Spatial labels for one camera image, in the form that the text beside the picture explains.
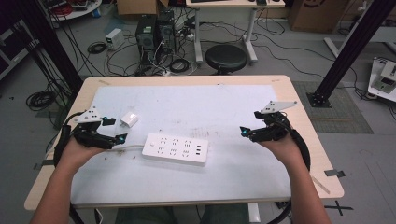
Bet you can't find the white table mat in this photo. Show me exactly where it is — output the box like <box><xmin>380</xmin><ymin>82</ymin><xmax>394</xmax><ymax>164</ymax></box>
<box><xmin>69</xmin><ymin>84</ymin><xmax>292</xmax><ymax>208</ymax></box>

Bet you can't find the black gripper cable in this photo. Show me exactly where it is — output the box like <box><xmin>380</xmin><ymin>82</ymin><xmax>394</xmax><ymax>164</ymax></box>
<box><xmin>52</xmin><ymin>111</ymin><xmax>87</xmax><ymax>168</ymax></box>
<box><xmin>268</xmin><ymin>125</ymin><xmax>312</xmax><ymax>224</ymax></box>

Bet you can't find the white power supply box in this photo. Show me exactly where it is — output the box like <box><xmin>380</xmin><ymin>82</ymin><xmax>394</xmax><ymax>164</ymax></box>
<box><xmin>105</xmin><ymin>27</ymin><xmax>126</xmax><ymax>51</ymax></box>

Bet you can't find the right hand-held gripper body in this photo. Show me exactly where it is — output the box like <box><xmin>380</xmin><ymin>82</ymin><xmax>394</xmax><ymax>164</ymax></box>
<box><xmin>249</xmin><ymin>100</ymin><xmax>299</xmax><ymax>144</ymax></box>

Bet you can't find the wooden table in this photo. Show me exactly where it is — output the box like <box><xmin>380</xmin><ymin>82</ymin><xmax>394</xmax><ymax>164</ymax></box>
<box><xmin>23</xmin><ymin>74</ymin><xmax>346</xmax><ymax>212</ymax></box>

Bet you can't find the white table leg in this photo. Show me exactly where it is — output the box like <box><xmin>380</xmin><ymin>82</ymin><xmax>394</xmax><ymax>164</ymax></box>
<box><xmin>247</xmin><ymin>202</ymin><xmax>262</xmax><ymax>224</ymax></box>

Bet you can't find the round white table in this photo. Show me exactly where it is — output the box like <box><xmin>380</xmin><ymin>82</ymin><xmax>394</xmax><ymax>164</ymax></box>
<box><xmin>42</xmin><ymin>0</ymin><xmax>103</xmax><ymax>22</ymax></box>

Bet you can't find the black tape cross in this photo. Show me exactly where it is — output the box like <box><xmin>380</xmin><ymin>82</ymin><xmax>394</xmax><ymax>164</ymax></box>
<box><xmin>324</xmin><ymin>200</ymin><xmax>355</xmax><ymax>217</ymax></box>

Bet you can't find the white power adapter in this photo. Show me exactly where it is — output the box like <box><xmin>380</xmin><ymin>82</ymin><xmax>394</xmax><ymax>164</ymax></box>
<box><xmin>119</xmin><ymin>111</ymin><xmax>140</xmax><ymax>129</ymax></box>

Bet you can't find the small cardboard box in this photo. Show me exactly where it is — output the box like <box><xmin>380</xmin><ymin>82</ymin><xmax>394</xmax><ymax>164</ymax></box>
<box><xmin>116</xmin><ymin>0</ymin><xmax>169</xmax><ymax>17</ymax></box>

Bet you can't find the black tape strip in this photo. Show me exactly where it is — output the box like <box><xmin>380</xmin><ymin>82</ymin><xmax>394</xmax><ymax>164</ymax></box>
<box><xmin>323</xmin><ymin>169</ymin><xmax>347</xmax><ymax>178</ymax></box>

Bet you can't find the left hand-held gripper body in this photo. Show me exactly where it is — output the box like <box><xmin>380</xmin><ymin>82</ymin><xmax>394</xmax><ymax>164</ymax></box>
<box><xmin>72</xmin><ymin>106</ymin><xmax>117</xmax><ymax>151</ymax></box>

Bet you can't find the grey floor mat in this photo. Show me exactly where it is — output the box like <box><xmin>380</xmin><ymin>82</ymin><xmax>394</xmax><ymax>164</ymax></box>
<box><xmin>291</xmin><ymin>80</ymin><xmax>375</xmax><ymax>135</ymax></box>

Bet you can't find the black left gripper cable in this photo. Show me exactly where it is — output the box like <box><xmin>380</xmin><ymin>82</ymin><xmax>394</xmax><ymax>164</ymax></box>
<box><xmin>52</xmin><ymin>111</ymin><xmax>87</xmax><ymax>168</ymax></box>

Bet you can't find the white device on floor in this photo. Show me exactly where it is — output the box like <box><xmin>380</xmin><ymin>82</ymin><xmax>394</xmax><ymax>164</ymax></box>
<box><xmin>367</xmin><ymin>57</ymin><xmax>396</xmax><ymax>104</ymax></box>

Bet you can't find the black round stool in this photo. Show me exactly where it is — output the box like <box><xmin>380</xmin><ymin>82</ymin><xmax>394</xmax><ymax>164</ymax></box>
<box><xmin>204</xmin><ymin>44</ymin><xmax>249</xmax><ymax>76</ymax></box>

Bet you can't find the large cardboard box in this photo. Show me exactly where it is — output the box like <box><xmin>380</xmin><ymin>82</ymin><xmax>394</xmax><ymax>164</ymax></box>
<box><xmin>287</xmin><ymin>0</ymin><xmax>350</xmax><ymax>35</ymax></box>

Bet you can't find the pale flat strip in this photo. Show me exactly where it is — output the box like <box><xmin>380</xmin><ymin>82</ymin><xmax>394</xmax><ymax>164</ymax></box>
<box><xmin>310</xmin><ymin>175</ymin><xmax>332</xmax><ymax>195</ymax></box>

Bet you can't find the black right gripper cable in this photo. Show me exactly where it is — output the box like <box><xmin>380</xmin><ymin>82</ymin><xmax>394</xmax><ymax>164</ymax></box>
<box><xmin>268</xmin><ymin>125</ymin><xmax>312</xmax><ymax>224</ymax></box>

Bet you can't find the coiled black cable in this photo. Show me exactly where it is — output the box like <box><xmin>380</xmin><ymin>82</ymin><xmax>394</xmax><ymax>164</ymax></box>
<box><xmin>168</xmin><ymin>58</ymin><xmax>191</xmax><ymax>75</ymax></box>
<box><xmin>25</xmin><ymin>90</ymin><xmax>58</xmax><ymax>112</ymax></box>
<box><xmin>86</xmin><ymin>40</ymin><xmax>108</xmax><ymax>55</ymax></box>

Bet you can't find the white desk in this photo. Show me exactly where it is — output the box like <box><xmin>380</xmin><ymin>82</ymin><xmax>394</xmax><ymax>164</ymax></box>
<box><xmin>185</xmin><ymin>0</ymin><xmax>286</xmax><ymax>65</ymax></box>

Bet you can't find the black computer tower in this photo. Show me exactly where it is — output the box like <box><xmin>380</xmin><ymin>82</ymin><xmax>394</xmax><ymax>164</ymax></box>
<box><xmin>134</xmin><ymin>14</ymin><xmax>159</xmax><ymax>64</ymax></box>
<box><xmin>156</xmin><ymin>9</ymin><xmax>177</xmax><ymax>56</ymax></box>

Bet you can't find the person's right hand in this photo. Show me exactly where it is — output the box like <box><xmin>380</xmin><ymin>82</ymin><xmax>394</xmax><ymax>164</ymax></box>
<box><xmin>257</xmin><ymin>132</ymin><xmax>305</xmax><ymax>171</ymax></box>

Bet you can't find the person's left hand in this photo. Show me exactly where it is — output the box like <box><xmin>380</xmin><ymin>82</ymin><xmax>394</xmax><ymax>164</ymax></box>
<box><xmin>57</xmin><ymin>135</ymin><xmax>107</xmax><ymax>173</ymax></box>

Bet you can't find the black metal post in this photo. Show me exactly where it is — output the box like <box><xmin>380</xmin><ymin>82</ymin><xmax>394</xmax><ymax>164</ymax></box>
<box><xmin>29</xmin><ymin>0</ymin><xmax>84</xmax><ymax>92</ymax></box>
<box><xmin>305</xmin><ymin>0</ymin><xmax>396</xmax><ymax>109</ymax></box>

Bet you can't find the white power strip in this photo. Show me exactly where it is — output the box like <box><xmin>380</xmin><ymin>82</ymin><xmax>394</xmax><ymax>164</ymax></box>
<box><xmin>141</xmin><ymin>133</ymin><xmax>209</xmax><ymax>166</ymax></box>

